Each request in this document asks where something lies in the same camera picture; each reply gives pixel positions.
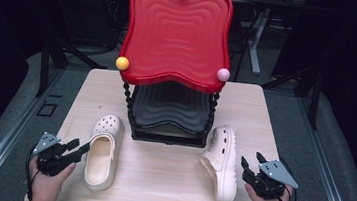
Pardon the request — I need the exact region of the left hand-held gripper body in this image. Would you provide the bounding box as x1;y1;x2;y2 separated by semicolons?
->
30;130;78;179

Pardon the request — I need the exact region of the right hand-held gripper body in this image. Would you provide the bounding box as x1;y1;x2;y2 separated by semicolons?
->
248;157;302;201

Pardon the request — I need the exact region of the cream clog shoe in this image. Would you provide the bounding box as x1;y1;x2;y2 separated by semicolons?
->
82;111;128;195
194;123;244;201

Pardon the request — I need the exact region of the red and black shoe rack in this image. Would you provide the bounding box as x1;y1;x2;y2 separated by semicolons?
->
107;0;239;151

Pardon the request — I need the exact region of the person's left hand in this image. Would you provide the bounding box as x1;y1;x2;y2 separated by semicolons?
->
24;158;77;201

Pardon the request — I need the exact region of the black metal stand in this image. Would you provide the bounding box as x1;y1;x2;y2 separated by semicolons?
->
34;30;111;106
258;60;326;131

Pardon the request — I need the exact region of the white desk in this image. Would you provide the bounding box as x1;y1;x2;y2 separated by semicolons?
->
153;0;309;81

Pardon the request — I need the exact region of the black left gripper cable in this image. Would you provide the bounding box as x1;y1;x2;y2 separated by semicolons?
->
22;151;43;201

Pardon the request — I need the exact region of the grey metal floor rail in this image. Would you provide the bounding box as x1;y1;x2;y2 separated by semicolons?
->
286;92;357;201
0;61;67;201

